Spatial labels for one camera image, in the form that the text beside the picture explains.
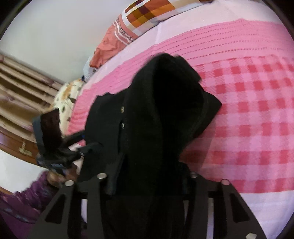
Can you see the black pants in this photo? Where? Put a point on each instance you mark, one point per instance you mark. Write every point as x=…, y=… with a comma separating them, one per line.
x=141, y=132

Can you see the pink checked bed sheet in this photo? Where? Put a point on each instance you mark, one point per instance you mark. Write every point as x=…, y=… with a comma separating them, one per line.
x=244, y=55

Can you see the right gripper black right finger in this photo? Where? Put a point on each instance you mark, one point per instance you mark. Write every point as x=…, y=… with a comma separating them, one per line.
x=232, y=217

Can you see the left hand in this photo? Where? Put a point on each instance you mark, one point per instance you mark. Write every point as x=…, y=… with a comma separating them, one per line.
x=57, y=180

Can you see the purple sleeve forearm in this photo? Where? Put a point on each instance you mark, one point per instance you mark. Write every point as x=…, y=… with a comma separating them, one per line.
x=21, y=210

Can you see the floral quilt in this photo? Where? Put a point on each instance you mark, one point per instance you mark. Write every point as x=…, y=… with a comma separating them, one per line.
x=65, y=102

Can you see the striped brown curtain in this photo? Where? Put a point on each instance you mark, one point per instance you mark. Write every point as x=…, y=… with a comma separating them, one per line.
x=25, y=94

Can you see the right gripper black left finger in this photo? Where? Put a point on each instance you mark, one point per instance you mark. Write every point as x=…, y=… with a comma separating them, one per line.
x=62, y=217

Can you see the white blue cloth item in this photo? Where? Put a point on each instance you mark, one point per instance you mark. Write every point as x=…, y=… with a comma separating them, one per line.
x=88, y=71

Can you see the brown wooden cabinet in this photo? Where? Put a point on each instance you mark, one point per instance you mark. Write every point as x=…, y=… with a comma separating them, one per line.
x=18, y=147

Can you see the orange plaid pillow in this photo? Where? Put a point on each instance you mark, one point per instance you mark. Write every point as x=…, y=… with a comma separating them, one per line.
x=134, y=21

